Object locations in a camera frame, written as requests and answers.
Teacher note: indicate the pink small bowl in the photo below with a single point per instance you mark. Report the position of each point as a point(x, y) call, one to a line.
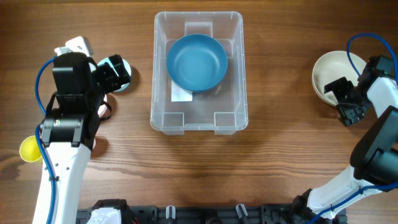
point(102, 109)

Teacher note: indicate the light blue small bowl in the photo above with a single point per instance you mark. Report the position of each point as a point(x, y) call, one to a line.
point(127, 68)

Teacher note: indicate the clear plastic storage container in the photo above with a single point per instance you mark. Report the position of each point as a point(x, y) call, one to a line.
point(223, 109)

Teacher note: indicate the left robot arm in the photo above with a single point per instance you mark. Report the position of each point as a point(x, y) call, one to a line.
point(66, 135)

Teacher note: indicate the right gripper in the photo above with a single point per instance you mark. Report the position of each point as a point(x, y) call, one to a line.
point(347, 99)

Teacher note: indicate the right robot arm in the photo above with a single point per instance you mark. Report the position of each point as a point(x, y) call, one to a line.
point(373, 163)

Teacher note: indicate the yellow cup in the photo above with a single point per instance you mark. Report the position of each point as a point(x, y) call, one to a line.
point(29, 150)

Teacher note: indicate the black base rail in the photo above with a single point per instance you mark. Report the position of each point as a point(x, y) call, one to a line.
point(263, 214)

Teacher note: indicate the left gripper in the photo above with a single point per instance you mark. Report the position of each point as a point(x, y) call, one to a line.
point(114, 81)

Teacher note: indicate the cream beige bowl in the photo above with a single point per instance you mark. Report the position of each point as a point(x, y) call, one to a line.
point(328, 68)

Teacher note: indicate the dark blue bowl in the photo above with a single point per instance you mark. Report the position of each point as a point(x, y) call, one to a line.
point(197, 62)

